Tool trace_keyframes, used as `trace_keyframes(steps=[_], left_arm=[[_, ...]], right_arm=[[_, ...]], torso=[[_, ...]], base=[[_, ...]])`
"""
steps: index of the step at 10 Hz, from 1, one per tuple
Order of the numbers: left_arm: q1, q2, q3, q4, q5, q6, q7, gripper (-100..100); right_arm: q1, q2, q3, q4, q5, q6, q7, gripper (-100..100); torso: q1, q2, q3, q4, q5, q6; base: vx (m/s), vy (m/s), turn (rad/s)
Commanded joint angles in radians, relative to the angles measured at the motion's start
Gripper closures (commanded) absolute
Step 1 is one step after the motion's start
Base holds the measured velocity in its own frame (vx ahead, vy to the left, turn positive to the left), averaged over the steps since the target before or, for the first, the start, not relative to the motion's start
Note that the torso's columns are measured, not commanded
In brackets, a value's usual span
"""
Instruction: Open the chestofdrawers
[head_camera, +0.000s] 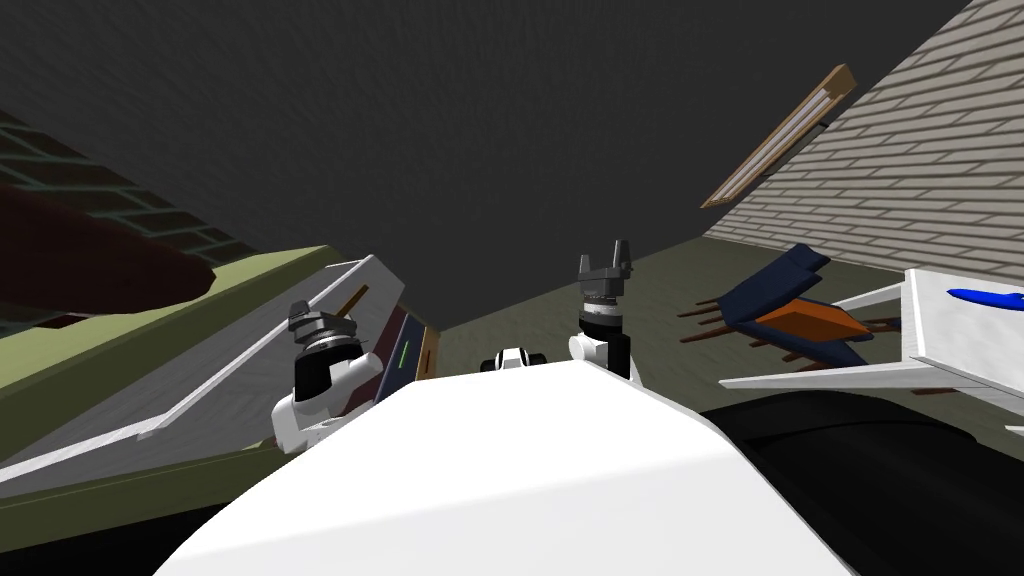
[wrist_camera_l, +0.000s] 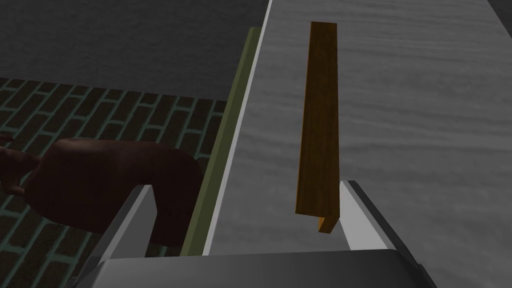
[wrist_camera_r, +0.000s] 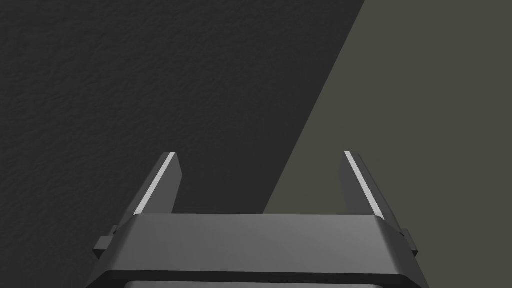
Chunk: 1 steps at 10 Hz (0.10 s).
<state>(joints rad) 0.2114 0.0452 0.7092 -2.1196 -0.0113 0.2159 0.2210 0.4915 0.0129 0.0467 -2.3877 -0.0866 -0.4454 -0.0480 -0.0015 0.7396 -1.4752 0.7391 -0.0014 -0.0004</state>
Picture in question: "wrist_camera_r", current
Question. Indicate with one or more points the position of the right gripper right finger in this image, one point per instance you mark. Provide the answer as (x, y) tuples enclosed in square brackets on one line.
[(360, 188)]

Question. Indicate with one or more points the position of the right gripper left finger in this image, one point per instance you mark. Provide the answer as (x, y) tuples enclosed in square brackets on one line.
[(162, 187)]

